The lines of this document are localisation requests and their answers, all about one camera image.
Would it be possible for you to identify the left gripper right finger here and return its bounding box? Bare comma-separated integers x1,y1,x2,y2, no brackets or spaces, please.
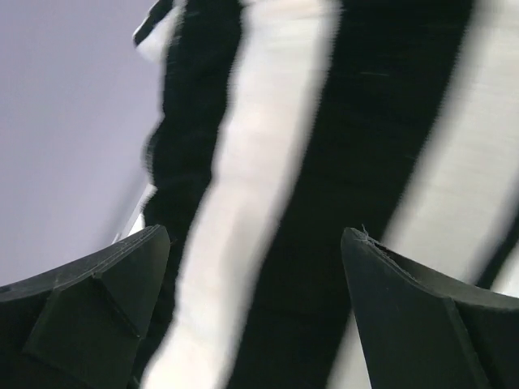
341,228,518,389

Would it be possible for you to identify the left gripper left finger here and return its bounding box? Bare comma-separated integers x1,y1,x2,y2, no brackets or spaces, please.
1,225,170,389

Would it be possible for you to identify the black white striped pillowcase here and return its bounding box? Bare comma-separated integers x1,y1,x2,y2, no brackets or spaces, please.
131,1,518,388

